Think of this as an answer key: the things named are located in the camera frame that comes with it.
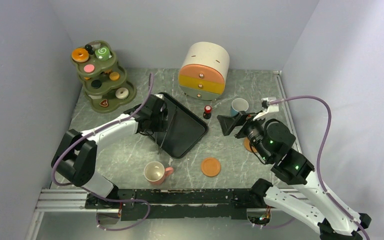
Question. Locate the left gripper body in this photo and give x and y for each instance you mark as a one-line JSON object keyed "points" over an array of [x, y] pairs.
{"points": [[158, 123]]}

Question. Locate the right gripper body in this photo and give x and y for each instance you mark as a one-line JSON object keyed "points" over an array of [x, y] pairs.
{"points": [[254, 131]]}

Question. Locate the white glazed donut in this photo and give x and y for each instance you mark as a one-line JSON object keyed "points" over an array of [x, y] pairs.
{"points": [[122, 93]]}

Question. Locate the brown heart cookie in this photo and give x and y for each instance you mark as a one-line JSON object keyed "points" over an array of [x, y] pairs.
{"points": [[104, 103]]}

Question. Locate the tan round biscuit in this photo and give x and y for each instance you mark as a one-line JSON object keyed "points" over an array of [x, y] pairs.
{"points": [[114, 76]]}

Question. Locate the black round cookie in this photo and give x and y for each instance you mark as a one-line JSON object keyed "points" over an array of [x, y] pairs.
{"points": [[96, 84]]}

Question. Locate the pink round cookie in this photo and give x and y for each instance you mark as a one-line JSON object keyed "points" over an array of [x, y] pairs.
{"points": [[89, 68]]}

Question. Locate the green swirl roll cake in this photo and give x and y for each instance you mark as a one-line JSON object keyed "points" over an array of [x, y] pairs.
{"points": [[103, 53]]}

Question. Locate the brown chocolate round cookie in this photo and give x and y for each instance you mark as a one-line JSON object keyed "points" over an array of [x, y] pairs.
{"points": [[95, 44]]}

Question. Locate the orange glazed donut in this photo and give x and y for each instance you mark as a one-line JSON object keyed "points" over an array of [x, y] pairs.
{"points": [[80, 55]]}

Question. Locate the metal food tongs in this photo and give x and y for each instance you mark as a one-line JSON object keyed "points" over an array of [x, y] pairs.
{"points": [[167, 132]]}

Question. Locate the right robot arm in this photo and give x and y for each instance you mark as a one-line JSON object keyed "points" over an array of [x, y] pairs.
{"points": [[331, 218]]}

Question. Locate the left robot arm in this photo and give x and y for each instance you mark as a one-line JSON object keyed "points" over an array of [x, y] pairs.
{"points": [[76, 155]]}

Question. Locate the blue mug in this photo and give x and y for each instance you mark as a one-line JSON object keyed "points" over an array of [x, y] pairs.
{"points": [[238, 105]]}

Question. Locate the red and black stamp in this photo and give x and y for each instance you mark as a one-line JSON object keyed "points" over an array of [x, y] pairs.
{"points": [[207, 112]]}

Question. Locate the orange round coaster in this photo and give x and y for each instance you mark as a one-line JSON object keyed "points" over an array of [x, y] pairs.
{"points": [[249, 147], [210, 167]]}

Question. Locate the black rectangular baking tray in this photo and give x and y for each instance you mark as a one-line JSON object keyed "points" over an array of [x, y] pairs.
{"points": [[186, 129]]}

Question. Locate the pink mug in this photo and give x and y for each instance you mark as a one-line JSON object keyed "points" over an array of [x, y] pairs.
{"points": [[155, 172]]}

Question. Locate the green three-tier serving stand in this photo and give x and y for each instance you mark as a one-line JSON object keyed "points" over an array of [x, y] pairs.
{"points": [[109, 87]]}

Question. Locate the round three-drawer mini cabinet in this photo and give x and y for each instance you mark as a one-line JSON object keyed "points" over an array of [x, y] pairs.
{"points": [[204, 71]]}

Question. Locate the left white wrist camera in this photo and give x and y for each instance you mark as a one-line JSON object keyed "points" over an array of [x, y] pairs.
{"points": [[160, 96]]}

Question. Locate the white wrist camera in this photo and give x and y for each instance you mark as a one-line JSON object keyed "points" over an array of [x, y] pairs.
{"points": [[268, 108], [160, 96]]}

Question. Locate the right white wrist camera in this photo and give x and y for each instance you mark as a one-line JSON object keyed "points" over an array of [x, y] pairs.
{"points": [[268, 108]]}

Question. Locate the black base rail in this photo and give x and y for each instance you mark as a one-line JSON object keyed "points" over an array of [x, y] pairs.
{"points": [[230, 203]]}

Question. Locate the aluminium frame rail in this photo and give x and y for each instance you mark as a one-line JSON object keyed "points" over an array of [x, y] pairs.
{"points": [[60, 201]]}

